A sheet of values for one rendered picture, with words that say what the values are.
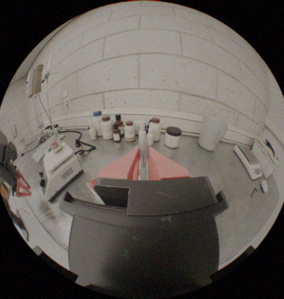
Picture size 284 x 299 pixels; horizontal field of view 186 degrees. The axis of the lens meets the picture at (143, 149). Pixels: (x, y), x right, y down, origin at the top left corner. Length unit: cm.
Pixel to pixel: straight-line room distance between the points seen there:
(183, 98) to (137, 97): 25
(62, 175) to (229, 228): 52
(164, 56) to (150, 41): 14
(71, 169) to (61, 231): 21
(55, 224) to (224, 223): 47
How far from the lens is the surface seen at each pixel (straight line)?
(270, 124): 116
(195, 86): 58
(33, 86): 74
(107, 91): 63
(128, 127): 43
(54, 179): 33
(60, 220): 33
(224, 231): 33
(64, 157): 32
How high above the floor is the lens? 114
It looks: 37 degrees down
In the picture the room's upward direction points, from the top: 1 degrees clockwise
